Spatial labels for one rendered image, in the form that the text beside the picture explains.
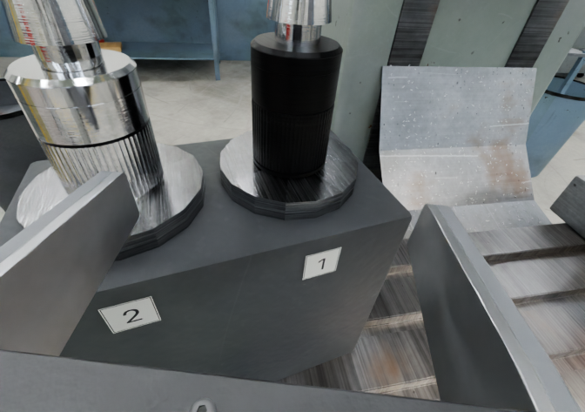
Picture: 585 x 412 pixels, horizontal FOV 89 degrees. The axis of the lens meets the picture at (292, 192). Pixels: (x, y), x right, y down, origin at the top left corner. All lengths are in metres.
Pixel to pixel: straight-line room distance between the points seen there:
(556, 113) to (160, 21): 4.02
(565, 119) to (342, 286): 2.49
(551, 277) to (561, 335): 0.09
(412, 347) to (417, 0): 0.49
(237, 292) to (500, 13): 0.62
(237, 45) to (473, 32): 3.94
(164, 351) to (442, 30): 0.59
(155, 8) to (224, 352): 4.33
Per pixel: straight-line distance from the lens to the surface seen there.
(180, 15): 4.41
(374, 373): 0.34
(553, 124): 2.63
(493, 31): 0.68
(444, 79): 0.64
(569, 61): 6.05
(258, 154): 0.18
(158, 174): 0.18
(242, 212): 0.17
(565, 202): 0.63
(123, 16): 4.55
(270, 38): 0.17
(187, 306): 0.17
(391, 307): 0.38
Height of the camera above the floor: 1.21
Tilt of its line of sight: 39 degrees down
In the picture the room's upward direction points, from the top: 5 degrees clockwise
